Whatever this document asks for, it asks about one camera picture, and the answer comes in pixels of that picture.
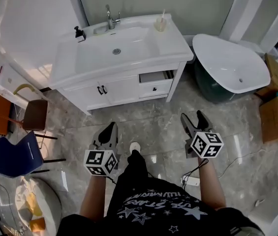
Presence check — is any translucent cup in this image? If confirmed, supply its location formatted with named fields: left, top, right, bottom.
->
left=153, top=17, right=167, bottom=33

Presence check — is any white drawer with black knob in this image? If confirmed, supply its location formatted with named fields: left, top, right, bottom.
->
left=138, top=79, right=174, bottom=99

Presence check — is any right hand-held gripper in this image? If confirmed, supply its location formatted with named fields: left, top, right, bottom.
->
left=180, top=110, right=224, bottom=159

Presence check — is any grey partition edge strip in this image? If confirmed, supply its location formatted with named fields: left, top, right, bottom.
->
left=63, top=0, right=91, bottom=27

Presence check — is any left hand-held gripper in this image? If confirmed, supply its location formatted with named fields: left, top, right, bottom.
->
left=83, top=121, right=120, bottom=177

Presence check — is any white bathtub with green outside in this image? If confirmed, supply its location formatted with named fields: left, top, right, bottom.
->
left=192, top=33, right=272, bottom=104

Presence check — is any blue chair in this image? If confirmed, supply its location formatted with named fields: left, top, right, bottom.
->
left=0, top=131, right=67, bottom=178

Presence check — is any white ceramic sink basin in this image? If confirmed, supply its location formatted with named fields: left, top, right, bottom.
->
left=49, top=13, right=195, bottom=89

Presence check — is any black soap dispenser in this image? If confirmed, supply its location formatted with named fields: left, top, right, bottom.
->
left=74, top=26, right=87, bottom=43

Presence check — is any black star print T-shirt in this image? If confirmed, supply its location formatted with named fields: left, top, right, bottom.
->
left=57, top=176, right=265, bottom=236

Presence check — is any orange block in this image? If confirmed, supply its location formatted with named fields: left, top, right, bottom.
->
left=30, top=217, right=46, bottom=232

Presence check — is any chrome faucet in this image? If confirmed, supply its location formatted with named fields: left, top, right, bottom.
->
left=105, top=4, right=122, bottom=30

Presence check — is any plain cardboard box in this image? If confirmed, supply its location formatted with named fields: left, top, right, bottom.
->
left=259, top=96, right=278, bottom=144

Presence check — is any white round table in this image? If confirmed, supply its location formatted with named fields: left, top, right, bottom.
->
left=14, top=177, right=63, bottom=236

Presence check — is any white paper sheet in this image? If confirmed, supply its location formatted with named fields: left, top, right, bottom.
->
left=60, top=171, right=69, bottom=191

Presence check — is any black trouser leg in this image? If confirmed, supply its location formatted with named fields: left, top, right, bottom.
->
left=114, top=149, right=154, bottom=189

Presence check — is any brown stool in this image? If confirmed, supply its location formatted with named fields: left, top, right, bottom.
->
left=22, top=99, right=58, bottom=140

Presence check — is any white power strip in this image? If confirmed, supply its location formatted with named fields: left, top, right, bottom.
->
left=180, top=177, right=200, bottom=186

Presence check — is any white shoe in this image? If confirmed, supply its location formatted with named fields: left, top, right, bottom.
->
left=129, top=142, right=141, bottom=154

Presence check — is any person's right forearm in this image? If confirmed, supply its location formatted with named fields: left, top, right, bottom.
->
left=197, top=157, right=228, bottom=210

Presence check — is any cardboard box with round hole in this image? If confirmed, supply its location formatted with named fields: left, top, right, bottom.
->
left=255, top=53, right=278, bottom=98

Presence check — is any yellow hose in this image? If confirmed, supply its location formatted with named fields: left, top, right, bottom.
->
left=14, top=83, right=35, bottom=95

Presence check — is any yellow cloth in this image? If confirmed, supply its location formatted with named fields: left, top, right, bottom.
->
left=27, top=192, right=42, bottom=216

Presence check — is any grey pouch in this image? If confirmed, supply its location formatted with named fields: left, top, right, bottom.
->
left=229, top=226, right=265, bottom=236

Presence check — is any white vanity cabinet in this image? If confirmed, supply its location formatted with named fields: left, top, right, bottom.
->
left=55, top=60, right=187, bottom=117

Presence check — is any white curved shower frame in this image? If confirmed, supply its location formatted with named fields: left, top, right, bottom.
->
left=218, top=0, right=278, bottom=56

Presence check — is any person's left forearm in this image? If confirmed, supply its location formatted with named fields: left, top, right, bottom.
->
left=79, top=175, right=116, bottom=217

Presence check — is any black right gripper cord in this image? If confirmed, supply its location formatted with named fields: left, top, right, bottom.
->
left=182, top=158, right=211, bottom=189

